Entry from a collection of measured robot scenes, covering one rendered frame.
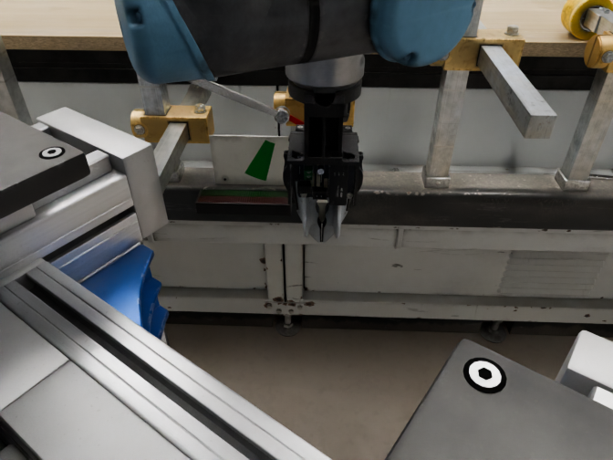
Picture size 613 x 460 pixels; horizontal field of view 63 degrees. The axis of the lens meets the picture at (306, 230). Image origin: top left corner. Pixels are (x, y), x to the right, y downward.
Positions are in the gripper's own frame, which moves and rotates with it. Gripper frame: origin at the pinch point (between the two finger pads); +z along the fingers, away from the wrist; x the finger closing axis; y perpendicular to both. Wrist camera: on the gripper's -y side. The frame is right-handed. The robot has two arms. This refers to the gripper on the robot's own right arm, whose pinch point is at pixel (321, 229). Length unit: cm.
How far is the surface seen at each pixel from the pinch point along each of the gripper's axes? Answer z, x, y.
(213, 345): 83, -32, -48
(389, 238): 27.2, 13.9, -32.3
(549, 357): 83, 68, -47
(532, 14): -7, 45, -70
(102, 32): -8, -45, -53
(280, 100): -3.8, -7.4, -29.7
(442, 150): 4.9, 20.9, -29.7
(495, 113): 8, 36, -51
